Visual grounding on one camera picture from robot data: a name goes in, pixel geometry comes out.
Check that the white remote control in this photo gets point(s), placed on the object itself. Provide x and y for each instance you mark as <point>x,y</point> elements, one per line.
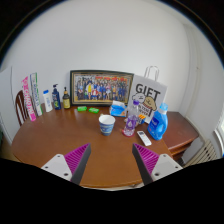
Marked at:
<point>144,138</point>

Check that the green soap bar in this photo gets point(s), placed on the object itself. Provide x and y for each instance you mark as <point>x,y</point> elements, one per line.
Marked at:
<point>82,108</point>
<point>93,110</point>

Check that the clear plastic water bottle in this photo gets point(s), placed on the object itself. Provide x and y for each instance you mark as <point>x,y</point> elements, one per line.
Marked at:
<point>131,120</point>

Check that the small orange and blue box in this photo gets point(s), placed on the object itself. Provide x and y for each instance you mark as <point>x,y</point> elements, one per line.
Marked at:
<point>142,118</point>

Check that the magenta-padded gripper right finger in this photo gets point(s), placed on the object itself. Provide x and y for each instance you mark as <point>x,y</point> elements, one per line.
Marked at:
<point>151,162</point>

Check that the white paper gift bag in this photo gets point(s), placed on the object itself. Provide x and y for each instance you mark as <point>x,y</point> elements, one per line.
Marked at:
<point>148,95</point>

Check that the white radiator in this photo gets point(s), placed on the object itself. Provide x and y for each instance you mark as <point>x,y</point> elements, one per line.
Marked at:
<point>201,153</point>

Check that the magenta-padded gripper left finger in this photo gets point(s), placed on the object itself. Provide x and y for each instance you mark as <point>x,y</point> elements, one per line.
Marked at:
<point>74,161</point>

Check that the blue and white paper cup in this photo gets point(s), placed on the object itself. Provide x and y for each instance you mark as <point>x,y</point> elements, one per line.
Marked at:
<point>106,125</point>

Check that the green and white tall box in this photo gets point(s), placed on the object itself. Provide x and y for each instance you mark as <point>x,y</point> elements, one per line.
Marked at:
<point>36,95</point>

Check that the white lotion bottle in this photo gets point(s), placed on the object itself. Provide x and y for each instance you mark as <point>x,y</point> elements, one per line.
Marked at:
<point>48,101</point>

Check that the wooden chair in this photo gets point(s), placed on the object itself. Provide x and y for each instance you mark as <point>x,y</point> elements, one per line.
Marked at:
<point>21,107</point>

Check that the blue tissue pack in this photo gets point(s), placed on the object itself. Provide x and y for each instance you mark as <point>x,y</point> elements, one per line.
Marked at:
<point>118,109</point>

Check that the amber pump bottle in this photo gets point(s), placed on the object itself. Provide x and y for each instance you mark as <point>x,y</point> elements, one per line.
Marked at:
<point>66,99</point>

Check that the dark blue pump bottle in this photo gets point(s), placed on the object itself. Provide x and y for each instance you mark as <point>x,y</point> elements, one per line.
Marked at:
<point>56,98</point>

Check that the framed group photo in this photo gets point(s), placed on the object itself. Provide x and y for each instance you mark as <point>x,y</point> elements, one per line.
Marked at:
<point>100,87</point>

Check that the flat round red coaster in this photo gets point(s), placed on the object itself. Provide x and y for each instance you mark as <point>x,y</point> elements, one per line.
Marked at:
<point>127,133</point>

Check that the pink and white tall box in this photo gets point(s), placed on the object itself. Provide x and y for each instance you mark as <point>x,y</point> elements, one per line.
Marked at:
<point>29,99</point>

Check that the blue detergent bottle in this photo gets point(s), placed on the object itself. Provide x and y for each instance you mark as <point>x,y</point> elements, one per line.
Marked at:
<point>158,123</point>

